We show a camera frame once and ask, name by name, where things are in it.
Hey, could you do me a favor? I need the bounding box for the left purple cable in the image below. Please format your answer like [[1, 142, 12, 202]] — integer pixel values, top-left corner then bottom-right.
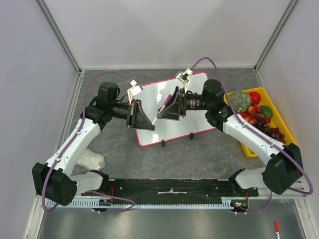
[[41, 71, 136, 214]]

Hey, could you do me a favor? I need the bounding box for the crumpled clear plastic bag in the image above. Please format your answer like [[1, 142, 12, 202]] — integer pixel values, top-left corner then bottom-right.
[[76, 148, 106, 171]]

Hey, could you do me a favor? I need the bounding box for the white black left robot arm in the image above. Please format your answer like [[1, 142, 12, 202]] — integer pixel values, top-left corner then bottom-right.
[[32, 81, 155, 206]]

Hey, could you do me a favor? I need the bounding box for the yellow plastic fruit bin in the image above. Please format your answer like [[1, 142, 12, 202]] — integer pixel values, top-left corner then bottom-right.
[[223, 87, 297, 163]]

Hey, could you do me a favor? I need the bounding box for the green lime fruit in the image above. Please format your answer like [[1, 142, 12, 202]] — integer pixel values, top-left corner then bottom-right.
[[261, 106, 273, 119]]

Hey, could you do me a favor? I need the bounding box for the red apple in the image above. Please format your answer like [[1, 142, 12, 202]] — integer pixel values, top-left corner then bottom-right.
[[249, 92, 261, 106]]

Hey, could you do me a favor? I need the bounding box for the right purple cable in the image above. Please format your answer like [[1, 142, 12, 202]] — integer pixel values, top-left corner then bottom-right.
[[189, 57, 314, 216]]

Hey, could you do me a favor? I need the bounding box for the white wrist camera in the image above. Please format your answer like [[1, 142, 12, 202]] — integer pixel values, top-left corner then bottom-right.
[[175, 68, 193, 92], [127, 80, 143, 96]]

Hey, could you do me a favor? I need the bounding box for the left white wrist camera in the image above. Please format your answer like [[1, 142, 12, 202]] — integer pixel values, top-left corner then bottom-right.
[[127, 80, 143, 96]]

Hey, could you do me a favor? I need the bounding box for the dark purple grape bunch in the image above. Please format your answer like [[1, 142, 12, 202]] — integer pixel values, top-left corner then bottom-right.
[[254, 119, 286, 144]]

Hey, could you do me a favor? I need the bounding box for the white slotted cable duct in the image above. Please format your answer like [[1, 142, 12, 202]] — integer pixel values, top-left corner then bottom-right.
[[45, 196, 250, 208]]

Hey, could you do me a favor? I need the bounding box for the purple capped whiteboard marker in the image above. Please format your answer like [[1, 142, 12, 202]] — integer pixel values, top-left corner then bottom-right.
[[152, 94, 172, 125]]

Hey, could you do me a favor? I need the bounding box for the green netted melon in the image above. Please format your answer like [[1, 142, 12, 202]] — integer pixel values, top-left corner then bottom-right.
[[230, 91, 252, 113]]

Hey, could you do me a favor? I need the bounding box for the purple cable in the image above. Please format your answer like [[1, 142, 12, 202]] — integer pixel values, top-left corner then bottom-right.
[[189, 57, 314, 216], [41, 71, 136, 214]]

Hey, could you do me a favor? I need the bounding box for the red marker pen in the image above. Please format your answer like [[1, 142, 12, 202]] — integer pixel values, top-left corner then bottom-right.
[[275, 221, 280, 239]]

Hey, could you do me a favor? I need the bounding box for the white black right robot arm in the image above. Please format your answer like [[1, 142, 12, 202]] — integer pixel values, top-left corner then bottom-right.
[[137, 78, 303, 196]]

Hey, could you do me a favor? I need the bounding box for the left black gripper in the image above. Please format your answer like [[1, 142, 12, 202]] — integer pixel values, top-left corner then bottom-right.
[[110, 100, 155, 131]]

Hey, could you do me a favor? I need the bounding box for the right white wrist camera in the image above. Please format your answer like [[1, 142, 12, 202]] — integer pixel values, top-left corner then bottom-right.
[[175, 68, 193, 92]]

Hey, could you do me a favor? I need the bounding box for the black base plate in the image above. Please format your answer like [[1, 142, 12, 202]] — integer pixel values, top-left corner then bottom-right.
[[81, 178, 259, 205]]

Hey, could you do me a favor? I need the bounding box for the pink framed whiteboard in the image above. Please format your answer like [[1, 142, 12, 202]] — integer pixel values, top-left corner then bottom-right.
[[136, 78, 214, 146]]

